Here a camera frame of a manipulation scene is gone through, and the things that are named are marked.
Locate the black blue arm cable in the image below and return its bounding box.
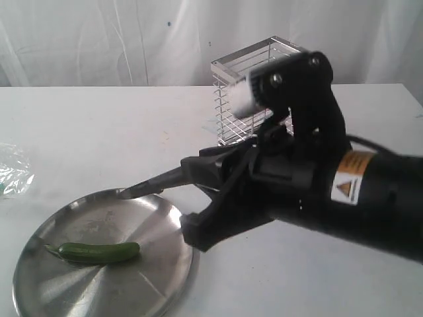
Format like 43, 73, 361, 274
346, 135, 407, 155

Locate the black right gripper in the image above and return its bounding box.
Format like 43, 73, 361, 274
180, 127, 350, 252

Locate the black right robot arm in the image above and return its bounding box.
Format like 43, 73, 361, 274
180, 126, 422, 262

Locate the round stainless steel plate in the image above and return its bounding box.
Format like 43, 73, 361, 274
12, 189, 199, 316

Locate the black handled kitchen knife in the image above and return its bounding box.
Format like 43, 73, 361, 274
118, 167, 189, 199

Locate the clear plastic bag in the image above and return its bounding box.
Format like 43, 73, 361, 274
1, 143, 34, 199

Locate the green cucumber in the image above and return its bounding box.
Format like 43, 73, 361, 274
44, 242, 140, 265

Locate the chrome wire utensil holder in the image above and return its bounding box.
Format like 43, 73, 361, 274
211, 36, 306, 146

